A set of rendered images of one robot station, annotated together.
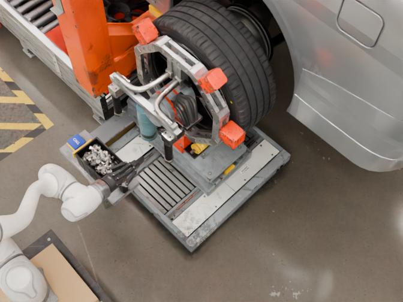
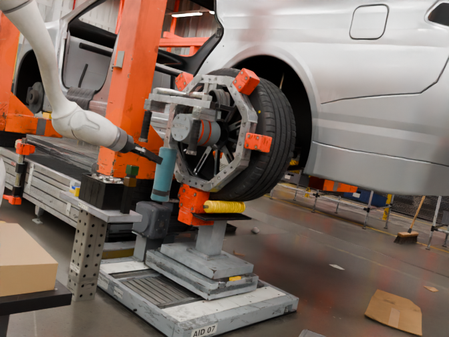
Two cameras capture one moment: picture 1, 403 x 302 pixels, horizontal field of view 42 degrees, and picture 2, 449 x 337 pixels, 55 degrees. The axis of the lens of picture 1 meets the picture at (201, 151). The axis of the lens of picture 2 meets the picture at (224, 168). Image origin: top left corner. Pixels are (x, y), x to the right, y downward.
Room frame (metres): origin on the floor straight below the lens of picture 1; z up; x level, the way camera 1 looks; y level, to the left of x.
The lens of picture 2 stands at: (-0.70, 0.01, 0.86)
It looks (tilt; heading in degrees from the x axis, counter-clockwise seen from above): 5 degrees down; 0
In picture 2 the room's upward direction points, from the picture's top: 11 degrees clockwise
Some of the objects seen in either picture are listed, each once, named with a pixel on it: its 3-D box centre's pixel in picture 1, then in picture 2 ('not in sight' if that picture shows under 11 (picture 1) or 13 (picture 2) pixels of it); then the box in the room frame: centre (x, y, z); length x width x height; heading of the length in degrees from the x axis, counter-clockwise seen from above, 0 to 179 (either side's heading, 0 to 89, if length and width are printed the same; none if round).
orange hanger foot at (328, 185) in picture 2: not in sight; (333, 172); (3.45, -1.05, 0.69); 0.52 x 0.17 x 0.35; 137
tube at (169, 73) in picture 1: (143, 70); (181, 88); (1.38, 0.26, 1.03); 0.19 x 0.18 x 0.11; 137
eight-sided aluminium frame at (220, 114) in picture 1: (180, 93); (206, 132); (1.40, 0.11, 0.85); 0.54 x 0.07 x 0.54; 47
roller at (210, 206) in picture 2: (211, 135); (225, 206); (1.39, -0.05, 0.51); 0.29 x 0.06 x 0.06; 137
